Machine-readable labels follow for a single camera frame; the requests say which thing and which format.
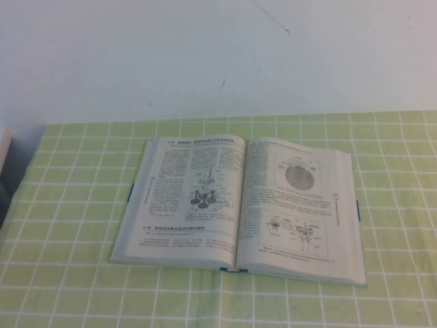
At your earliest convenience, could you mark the technical book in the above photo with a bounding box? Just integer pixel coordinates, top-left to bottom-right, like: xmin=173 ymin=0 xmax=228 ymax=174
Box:
xmin=108 ymin=135 xmax=369 ymax=288

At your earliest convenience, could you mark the green checkered tablecloth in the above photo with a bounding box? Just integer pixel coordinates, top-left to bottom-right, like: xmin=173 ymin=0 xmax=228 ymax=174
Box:
xmin=0 ymin=109 xmax=437 ymax=328

